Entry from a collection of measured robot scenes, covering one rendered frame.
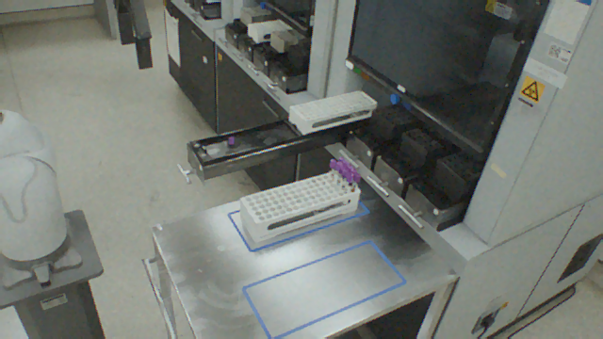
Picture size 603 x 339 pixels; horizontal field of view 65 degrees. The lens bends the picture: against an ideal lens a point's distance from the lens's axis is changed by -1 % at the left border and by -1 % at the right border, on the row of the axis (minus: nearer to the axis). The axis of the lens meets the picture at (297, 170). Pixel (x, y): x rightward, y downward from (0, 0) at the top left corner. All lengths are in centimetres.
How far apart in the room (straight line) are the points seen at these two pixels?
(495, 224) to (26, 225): 115
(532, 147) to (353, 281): 52
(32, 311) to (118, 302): 77
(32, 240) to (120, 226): 121
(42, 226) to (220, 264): 42
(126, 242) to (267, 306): 140
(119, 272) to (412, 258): 141
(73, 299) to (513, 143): 118
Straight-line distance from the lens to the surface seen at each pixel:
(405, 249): 121
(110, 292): 217
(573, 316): 246
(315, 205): 117
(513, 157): 128
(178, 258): 113
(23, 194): 120
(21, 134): 135
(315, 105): 161
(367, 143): 154
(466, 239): 142
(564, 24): 115
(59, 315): 144
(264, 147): 147
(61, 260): 133
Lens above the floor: 166
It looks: 37 degrees down
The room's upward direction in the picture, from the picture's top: 6 degrees clockwise
